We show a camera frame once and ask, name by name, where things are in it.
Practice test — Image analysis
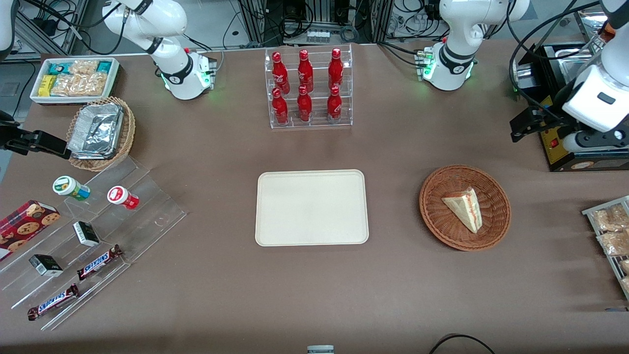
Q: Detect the beige plastic tray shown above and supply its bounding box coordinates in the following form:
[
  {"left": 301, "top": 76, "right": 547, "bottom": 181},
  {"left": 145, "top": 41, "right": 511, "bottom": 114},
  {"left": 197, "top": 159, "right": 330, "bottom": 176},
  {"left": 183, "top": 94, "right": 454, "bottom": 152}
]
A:
[{"left": 255, "top": 170, "right": 370, "bottom": 247}]

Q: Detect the red cola bottle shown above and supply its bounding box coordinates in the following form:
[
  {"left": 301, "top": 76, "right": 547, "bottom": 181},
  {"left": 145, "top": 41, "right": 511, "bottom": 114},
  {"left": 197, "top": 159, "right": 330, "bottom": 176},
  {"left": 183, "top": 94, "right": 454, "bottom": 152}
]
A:
[
  {"left": 326, "top": 85, "right": 343, "bottom": 121},
  {"left": 272, "top": 88, "right": 289, "bottom": 125},
  {"left": 328, "top": 48, "right": 344, "bottom": 90},
  {"left": 297, "top": 85, "right": 313, "bottom": 122},
  {"left": 297, "top": 49, "right": 314, "bottom": 93},
  {"left": 272, "top": 52, "right": 290, "bottom": 94}
]

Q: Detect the round brown wicker basket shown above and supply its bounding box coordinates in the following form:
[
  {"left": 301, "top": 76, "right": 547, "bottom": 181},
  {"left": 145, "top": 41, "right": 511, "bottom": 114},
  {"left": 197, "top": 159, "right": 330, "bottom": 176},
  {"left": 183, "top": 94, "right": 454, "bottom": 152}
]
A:
[{"left": 419, "top": 164, "right": 512, "bottom": 252}]

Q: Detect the black table cable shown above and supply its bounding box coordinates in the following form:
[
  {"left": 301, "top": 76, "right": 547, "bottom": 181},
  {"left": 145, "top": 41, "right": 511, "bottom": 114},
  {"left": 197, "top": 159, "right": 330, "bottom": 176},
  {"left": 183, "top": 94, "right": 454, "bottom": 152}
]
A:
[{"left": 428, "top": 334, "right": 497, "bottom": 354}]

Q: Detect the clear rice cracker bag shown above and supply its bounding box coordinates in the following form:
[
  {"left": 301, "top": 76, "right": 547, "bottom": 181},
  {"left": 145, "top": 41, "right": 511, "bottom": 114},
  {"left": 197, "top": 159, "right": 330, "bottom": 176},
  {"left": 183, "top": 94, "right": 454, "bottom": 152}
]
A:
[
  {"left": 51, "top": 73, "right": 107, "bottom": 97},
  {"left": 69, "top": 59, "right": 99, "bottom": 75}
]

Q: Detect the clear acrylic bottle rack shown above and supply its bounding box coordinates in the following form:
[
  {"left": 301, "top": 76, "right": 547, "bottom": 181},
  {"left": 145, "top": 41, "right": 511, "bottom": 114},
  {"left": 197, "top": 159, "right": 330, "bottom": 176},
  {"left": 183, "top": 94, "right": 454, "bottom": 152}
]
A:
[{"left": 264, "top": 43, "right": 353, "bottom": 130}]

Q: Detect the snickers chocolate bar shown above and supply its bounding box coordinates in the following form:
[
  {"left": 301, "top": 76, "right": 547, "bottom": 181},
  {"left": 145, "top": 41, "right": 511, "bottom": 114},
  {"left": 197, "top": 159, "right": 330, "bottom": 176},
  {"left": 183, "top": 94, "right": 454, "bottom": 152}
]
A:
[
  {"left": 27, "top": 284, "right": 81, "bottom": 322},
  {"left": 77, "top": 244, "right": 124, "bottom": 281}
]

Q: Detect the black food warmer cabinet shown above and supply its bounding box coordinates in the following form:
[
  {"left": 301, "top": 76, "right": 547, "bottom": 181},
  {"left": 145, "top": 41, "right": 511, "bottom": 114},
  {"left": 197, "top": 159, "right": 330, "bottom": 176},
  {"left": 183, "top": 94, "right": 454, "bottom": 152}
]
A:
[{"left": 510, "top": 7, "right": 629, "bottom": 173}]

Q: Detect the steel food pan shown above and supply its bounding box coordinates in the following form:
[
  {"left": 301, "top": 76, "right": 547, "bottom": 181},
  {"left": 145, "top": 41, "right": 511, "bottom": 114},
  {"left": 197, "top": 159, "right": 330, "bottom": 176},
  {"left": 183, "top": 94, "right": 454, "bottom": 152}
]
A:
[{"left": 555, "top": 47, "right": 609, "bottom": 85}]

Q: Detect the red cookie box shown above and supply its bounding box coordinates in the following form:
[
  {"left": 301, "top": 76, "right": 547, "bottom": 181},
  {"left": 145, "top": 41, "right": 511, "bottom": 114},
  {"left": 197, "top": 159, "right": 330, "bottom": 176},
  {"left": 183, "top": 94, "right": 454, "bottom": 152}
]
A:
[{"left": 0, "top": 200, "right": 61, "bottom": 263}]

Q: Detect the aluminium foil container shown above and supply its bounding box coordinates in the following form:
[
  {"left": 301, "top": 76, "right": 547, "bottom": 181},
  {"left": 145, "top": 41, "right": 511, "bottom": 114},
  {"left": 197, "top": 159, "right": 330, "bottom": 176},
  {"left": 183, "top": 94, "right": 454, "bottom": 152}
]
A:
[{"left": 67, "top": 102, "right": 125, "bottom": 161}]

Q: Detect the clear acrylic step display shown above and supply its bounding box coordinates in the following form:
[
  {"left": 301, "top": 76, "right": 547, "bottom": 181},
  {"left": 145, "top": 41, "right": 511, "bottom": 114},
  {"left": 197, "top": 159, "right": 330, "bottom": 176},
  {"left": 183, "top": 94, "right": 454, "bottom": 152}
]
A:
[{"left": 0, "top": 155, "right": 188, "bottom": 331}]

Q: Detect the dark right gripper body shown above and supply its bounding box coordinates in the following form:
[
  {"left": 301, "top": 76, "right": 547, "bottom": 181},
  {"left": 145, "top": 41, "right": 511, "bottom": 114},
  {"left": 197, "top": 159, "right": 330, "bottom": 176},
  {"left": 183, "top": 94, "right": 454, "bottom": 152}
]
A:
[{"left": 0, "top": 111, "right": 23, "bottom": 151}]

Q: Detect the white plastic snack bin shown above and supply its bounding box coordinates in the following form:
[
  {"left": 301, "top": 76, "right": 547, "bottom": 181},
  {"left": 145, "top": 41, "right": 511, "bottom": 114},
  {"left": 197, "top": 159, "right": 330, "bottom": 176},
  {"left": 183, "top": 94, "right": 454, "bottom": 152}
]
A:
[{"left": 29, "top": 57, "right": 120, "bottom": 105}]

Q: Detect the red lid snack cup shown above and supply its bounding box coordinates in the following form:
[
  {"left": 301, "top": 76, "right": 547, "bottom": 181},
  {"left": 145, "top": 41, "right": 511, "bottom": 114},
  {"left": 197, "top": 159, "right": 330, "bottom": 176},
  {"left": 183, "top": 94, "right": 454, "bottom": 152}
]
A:
[{"left": 107, "top": 186, "right": 140, "bottom": 211}]

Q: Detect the light tan wicker basket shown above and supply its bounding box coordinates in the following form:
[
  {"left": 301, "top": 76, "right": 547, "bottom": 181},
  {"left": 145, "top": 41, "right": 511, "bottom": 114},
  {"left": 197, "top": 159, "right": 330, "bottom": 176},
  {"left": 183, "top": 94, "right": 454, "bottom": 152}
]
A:
[{"left": 66, "top": 96, "right": 137, "bottom": 172}]

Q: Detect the grey wire rack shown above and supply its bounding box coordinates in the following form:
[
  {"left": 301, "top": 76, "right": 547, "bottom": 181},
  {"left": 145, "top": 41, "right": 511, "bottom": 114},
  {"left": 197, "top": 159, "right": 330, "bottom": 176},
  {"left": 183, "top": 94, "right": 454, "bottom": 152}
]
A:
[{"left": 582, "top": 195, "right": 629, "bottom": 301}]

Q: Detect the small black carton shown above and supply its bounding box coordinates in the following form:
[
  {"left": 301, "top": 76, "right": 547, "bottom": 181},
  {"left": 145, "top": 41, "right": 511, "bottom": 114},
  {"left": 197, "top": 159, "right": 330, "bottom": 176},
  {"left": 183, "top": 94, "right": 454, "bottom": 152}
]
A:
[
  {"left": 73, "top": 221, "right": 101, "bottom": 248},
  {"left": 29, "top": 254, "right": 64, "bottom": 278}
]

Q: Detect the green lid snack cup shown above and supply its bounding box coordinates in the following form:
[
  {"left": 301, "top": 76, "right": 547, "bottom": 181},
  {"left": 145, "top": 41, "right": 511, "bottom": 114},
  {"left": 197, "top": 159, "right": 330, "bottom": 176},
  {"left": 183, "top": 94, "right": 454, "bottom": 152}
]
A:
[{"left": 53, "top": 176, "right": 91, "bottom": 202}]

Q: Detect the triangular sandwich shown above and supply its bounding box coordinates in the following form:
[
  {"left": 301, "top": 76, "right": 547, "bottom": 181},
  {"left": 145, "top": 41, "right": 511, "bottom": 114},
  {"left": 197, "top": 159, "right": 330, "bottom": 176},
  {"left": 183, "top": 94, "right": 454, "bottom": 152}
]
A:
[{"left": 441, "top": 186, "right": 479, "bottom": 234}]

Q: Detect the aluminium frame rack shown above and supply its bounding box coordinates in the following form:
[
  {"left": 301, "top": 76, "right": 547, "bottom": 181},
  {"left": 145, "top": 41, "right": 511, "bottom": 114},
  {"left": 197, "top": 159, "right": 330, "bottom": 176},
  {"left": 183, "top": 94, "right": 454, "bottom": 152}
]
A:
[{"left": 14, "top": 0, "right": 90, "bottom": 56}]

